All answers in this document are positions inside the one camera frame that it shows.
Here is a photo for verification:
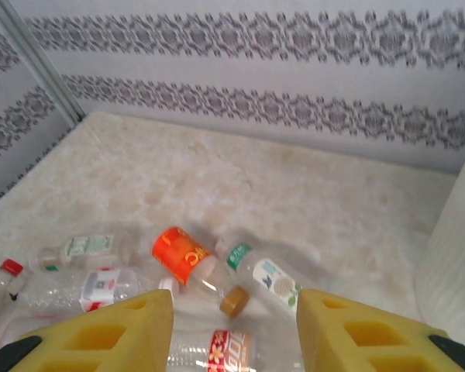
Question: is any aluminium frame post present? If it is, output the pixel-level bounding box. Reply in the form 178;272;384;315
0;0;87;126

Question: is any green white label bottle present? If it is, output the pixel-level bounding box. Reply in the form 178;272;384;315
215;239;309;322

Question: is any orange label bottle gold cap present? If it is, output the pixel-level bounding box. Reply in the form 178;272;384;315
151;226;252;319

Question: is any cream plastic waste bin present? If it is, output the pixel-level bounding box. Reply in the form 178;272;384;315
413;129;465;342

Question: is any small green label bottle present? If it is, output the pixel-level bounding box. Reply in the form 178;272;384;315
27;233;135;273

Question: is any clear bottle red label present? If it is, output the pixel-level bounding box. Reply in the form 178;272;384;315
0;258;29;334

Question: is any clear bottle white cap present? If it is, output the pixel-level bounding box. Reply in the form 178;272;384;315
13;266;180;322

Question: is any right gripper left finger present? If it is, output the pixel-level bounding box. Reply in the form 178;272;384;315
0;288;175;372

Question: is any red floral label bottle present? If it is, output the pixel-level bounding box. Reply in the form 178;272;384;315
164;327;307;372

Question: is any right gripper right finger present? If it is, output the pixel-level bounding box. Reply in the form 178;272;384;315
297;288;465;372

